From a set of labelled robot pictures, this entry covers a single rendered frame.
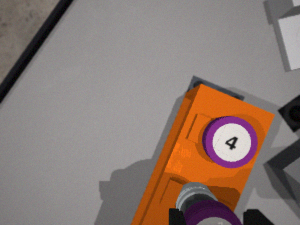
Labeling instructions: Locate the purple screw cap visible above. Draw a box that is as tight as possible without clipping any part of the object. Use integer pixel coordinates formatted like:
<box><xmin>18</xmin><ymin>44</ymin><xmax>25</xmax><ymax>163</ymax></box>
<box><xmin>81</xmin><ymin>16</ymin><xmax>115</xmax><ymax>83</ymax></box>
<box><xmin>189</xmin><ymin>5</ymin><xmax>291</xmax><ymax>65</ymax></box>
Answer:
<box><xmin>183</xmin><ymin>200</ymin><xmax>242</xmax><ymax>225</ymax></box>
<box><xmin>202</xmin><ymin>116</ymin><xmax>258</xmax><ymax>168</ymax></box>

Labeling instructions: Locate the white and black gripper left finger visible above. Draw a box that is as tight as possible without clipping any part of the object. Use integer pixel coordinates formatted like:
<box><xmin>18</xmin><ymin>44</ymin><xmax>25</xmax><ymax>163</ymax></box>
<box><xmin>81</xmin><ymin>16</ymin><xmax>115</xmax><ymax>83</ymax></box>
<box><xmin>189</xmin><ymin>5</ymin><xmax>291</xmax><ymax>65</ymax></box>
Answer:
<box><xmin>169</xmin><ymin>208</ymin><xmax>186</xmax><ymax>225</ymax></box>

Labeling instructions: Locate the light grey tray panel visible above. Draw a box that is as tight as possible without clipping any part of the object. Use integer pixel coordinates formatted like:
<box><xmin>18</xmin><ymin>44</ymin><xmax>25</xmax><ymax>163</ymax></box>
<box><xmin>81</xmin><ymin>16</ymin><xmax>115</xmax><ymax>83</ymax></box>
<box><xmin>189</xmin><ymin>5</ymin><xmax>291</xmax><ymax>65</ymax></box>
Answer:
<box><xmin>268</xmin><ymin>0</ymin><xmax>300</xmax><ymax>72</ymax></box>

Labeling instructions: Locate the orange test tube rack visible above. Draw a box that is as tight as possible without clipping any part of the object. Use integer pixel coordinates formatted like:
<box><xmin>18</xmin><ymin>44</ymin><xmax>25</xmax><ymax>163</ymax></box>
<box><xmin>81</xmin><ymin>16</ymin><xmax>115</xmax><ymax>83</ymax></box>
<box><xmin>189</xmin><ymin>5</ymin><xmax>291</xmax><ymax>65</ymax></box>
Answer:
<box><xmin>131</xmin><ymin>84</ymin><xmax>274</xmax><ymax>225</ymax></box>

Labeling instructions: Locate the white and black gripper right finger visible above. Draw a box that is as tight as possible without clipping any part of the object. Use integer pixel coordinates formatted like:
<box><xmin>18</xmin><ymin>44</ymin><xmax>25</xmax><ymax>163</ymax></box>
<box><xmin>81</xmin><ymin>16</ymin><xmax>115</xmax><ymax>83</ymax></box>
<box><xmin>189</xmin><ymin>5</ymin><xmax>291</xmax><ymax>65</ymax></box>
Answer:
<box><xmin>243</xmin><ymin>209</ymin><xmax>274</xmax><ymax>225</ymax></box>

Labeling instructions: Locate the dark grey metal bracket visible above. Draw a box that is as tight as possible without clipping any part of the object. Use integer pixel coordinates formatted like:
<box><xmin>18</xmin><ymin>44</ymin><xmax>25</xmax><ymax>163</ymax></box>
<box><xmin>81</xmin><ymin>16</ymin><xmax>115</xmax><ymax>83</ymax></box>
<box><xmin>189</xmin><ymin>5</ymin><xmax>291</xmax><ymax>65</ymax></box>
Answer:
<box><xmin>186</xmin><ymin>76</ymin><xmax>245</xmax><ymax>101</ymax></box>

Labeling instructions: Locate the black table edge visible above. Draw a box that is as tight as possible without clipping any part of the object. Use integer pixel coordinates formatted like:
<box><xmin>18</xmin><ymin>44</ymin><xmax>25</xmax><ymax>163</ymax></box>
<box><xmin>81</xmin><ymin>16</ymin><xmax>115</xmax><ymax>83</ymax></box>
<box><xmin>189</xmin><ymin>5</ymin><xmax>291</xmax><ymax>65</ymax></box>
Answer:
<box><xmin>0</xmin><ymin>0</ymin><xmax>73</xmax><ymax>104</ymax></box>

